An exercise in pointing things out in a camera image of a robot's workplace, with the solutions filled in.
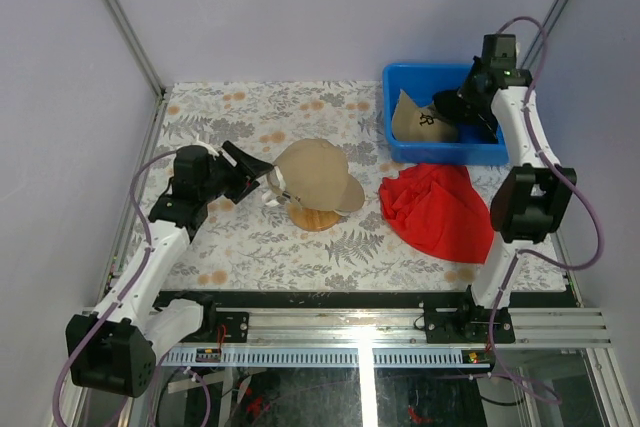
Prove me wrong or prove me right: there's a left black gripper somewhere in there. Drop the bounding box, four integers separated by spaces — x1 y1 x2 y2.
201 142 274 204

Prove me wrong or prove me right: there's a white baseball cap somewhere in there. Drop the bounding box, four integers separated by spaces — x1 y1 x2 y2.
261 166 301 207

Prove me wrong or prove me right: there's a black cap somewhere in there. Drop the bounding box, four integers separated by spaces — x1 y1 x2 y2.
432 89 498 144

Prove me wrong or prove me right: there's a tan baseball cap with logo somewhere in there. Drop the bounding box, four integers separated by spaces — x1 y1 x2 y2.
273 139 365 215

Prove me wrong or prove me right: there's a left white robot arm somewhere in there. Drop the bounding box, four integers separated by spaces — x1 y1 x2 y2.
65 141 274 398

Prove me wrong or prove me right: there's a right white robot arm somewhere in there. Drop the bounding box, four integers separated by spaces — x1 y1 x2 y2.
455 33 577 342

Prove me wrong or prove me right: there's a blue plastic bin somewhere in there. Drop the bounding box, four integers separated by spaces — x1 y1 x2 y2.
382 63 509 166

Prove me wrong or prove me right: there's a floral table mat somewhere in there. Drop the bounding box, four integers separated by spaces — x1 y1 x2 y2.
118 79 567 293

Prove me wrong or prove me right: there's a wooden hat stand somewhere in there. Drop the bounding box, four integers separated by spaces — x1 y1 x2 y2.
287 204 342 232

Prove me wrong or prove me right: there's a red cloth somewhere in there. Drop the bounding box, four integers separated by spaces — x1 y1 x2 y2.
378 164 494 264

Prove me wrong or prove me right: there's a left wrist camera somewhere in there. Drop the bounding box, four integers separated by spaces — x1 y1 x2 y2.
194 138 220 158

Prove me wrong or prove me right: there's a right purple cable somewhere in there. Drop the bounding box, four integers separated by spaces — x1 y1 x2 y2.
487 15 606 406

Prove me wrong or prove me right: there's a purple cable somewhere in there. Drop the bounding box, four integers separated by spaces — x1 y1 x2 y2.
52 154 176 427
487 15 606 406

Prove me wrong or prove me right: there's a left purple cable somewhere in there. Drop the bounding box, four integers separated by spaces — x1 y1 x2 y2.
52 154 176 427

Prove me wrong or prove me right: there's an aluminium front rail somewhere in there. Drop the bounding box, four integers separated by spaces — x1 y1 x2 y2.
74 305 614 348

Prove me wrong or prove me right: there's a left aluminium corner post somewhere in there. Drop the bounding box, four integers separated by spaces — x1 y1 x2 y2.
102 0 166 98

